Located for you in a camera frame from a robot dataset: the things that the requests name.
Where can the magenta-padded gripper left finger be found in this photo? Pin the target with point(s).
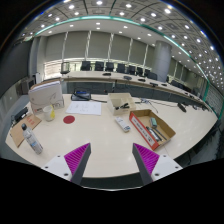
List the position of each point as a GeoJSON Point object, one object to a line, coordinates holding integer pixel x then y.
{"type": "Point", "coordinates": [75, 158]}

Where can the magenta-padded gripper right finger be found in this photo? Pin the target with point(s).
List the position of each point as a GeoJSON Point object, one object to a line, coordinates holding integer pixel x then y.
{"type": "Point", "coordinates": [148, 158]}

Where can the clear black-capped water bottle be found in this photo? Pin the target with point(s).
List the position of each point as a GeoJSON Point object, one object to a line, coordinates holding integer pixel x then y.
{"type": "Point", "coordinates": [32, 140]}

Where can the open red-sided cardboard box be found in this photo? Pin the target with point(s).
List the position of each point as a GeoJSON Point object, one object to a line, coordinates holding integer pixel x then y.
{"type": "Point", "coordinates": [143, 131]}

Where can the flat round red coaster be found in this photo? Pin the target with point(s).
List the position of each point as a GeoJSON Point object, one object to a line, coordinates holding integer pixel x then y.
{"type": "Point", "coordinates": [69, 119]}

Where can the small white remote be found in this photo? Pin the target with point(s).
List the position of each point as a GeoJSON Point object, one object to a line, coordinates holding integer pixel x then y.
{"type": "Point", "coordinates": [122, 124]}

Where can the white paper sheet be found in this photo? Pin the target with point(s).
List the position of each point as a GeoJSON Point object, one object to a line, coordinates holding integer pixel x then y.
{"type": "Point", "coordinates": [84, 108]}

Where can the white cup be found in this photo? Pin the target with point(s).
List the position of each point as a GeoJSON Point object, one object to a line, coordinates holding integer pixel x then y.
{"type": "Point", "coordinates": [47, 114]}

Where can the small black tool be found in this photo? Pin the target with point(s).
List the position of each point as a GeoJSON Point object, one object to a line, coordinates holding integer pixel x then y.
{"type": "Point", "coordinates": [122, 106]}

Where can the brown paper envelope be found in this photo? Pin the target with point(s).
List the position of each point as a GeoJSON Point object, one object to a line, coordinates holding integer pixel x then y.
{"type": "Point", "coordinates": [19, 132]}

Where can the small open beige box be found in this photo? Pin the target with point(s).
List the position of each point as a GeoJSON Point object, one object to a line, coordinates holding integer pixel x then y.
{"type": "Point", "coordinates": [120, 98]}

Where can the black power brick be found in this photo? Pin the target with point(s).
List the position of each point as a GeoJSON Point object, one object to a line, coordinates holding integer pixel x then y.
{"type": "Point", "coordinates": [20, 114]}

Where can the white cardboard paper box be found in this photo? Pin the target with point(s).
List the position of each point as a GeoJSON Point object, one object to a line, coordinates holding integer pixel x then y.
{"type": "Point", "coordinates": [45, 95]}

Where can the grey box monitor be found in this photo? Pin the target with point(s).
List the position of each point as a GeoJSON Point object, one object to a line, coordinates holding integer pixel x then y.
{"type": "Point", "coordinates": [28, 86]}

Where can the row of black chairs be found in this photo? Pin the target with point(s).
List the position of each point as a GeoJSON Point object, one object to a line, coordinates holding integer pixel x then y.
{"type": "Point", "coordinates": [109, 66]}

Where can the ceiling lights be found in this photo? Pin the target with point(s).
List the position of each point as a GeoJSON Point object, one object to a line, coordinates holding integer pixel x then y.
{"type": "Point", "coordinates": [153, 15]}

